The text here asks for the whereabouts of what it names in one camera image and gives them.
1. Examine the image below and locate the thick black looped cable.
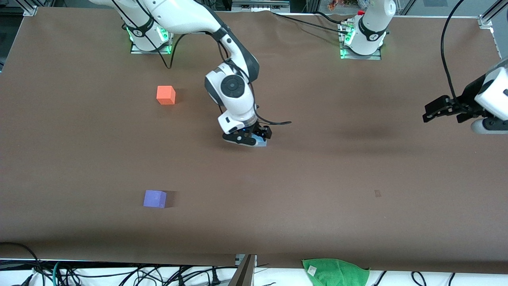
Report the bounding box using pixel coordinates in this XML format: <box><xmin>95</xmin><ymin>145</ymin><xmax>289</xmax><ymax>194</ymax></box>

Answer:
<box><xmin>0</xmin><ymin>242</ymin><xmax>42</xmax><ymax>286</ymax></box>

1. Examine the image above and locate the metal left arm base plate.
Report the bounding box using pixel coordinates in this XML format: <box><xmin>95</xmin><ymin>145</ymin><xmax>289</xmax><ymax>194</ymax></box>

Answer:
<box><xmin>339</xmin><ymin>22</ymin><xmax>383</xmax><ymax>60</ymax></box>

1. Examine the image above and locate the aluminium frame rail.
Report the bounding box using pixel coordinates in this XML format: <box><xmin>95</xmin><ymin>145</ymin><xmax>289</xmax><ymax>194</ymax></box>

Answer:
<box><xmin>231</xmin><ymin>0</ymin><xmax>291</xmax><ymax>13</ymax></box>

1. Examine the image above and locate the brown table cover sheet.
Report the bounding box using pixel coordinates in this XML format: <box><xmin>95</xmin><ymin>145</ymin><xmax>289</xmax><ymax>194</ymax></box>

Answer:
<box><xmin>0</xmin><ymin>7</ymin><xmax>508</xmax><ymax>274</ymax></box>

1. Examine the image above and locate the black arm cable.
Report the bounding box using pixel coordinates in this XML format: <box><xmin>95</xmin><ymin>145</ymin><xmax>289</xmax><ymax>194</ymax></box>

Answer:
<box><xmin>111</xmin><ymin>0</ymin><xmax>199</xmax><ymax>70</ymax></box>
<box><xmin>441</xmin><ymin>0</ymin><xmax>465</xmax><ymax>100</ymax></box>

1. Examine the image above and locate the long black table cable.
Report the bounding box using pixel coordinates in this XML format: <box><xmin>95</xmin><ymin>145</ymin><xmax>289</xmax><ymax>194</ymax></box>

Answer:
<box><xmin>272</xmin><ymin>12</ymin><xmax>350</xmax><ymax>35</ymax></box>

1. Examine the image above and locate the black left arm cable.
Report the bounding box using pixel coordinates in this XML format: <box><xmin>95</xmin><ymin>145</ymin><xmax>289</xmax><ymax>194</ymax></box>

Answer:
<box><xmin>441</xmin><ymin>0</ymin><xmax>465</xmax><ymax>100</ymax></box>

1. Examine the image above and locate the green microfibre cloth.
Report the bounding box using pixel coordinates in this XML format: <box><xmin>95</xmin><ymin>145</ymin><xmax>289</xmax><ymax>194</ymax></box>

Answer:
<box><xmin>302</xmin><ymin>258</ymin><xmax>370</xmax><ymax>286</ymax></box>

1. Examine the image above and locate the purple foam block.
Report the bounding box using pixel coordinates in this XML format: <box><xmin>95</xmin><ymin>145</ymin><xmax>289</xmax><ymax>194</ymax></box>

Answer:
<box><xmin>143</xmin><ymin>189</ymin><xmax>167</xmax><ymax>209</ymax></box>

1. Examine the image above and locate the orange foam block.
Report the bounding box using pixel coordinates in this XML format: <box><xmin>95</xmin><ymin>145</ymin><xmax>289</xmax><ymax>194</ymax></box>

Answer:
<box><xmin>156</xmin><ymin>85</ymin><xmax>176</xmax><ymax>105</ymax></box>

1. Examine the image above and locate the short black table cable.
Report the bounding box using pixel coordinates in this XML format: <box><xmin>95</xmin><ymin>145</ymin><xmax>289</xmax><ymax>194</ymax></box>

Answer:
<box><xmin>316</xmin><ymin>11</ymin><xmax>344</xmax><ymax>23</ymax></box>

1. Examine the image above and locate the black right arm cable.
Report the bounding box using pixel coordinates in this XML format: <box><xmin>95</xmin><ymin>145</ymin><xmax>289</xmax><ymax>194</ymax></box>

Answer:
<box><xmin>111</xmin><ymin>0</ymin><xmax>199</xmax><ymax>70</ymax></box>

